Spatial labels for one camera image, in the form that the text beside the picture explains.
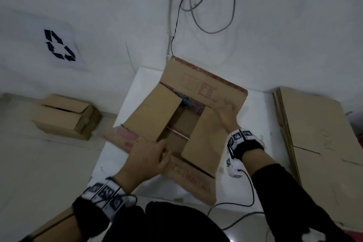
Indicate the person's left hand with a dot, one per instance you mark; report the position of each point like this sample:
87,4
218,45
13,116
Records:
147,159

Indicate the person's right hand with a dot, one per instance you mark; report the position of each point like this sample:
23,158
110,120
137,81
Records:
228,118

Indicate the stack of boxes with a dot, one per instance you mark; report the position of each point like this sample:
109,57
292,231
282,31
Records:
317,120

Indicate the person's right forearm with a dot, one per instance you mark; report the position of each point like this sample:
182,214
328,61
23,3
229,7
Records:
283,193

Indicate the person's left forearm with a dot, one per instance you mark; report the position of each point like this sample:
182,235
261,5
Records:
59,227

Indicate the person's black trouser legs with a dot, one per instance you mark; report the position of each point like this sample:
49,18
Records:
170,224

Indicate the white table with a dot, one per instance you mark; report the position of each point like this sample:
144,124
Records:
261,114

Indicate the black marker wrist band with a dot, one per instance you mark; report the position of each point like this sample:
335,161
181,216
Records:
90,216
249,148

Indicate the white recycling symbol sign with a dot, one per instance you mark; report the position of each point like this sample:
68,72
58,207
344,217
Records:
28,46

